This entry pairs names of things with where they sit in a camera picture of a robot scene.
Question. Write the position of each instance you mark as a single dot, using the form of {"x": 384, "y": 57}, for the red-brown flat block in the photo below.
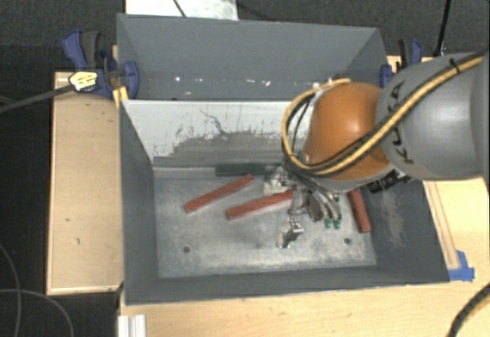
{"x": 218, "y": 194}
{"x": 256, "y": 207}
{"x": 360, "y": 213}

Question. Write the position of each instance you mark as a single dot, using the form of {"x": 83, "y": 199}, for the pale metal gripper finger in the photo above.
{"x": 294, "y": 226}
{"x": 273, "y": 186}

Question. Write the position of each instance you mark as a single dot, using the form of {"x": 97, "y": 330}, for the dark green flat block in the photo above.
{"x": 241, "y": 169}

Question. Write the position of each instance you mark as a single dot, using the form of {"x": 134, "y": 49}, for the grey metal bin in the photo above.
{"x": 237, "y": 59}

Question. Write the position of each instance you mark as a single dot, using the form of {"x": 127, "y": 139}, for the black cylinder on white bracket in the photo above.
{"x": 383, "y": 184}

